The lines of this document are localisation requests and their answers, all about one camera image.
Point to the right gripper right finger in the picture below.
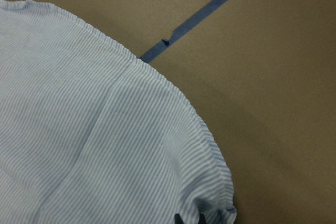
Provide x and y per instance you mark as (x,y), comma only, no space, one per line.
(202,219)

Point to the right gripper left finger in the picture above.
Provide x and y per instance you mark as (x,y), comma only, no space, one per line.
(178,219)

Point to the light blue striped shirt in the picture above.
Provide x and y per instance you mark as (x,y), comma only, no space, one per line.
(92,134)

